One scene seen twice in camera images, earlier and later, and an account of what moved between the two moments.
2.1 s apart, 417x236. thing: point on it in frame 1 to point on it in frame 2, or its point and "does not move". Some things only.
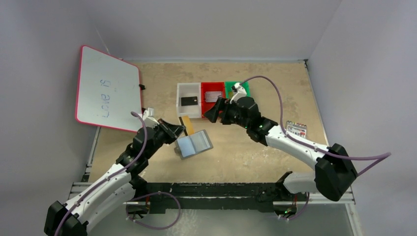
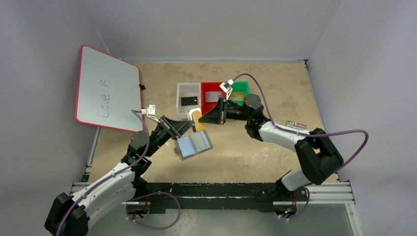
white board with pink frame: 108,90 does not move
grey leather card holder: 193,144 does not move
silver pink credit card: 212,96 does not move
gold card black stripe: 186,121 to 199,126
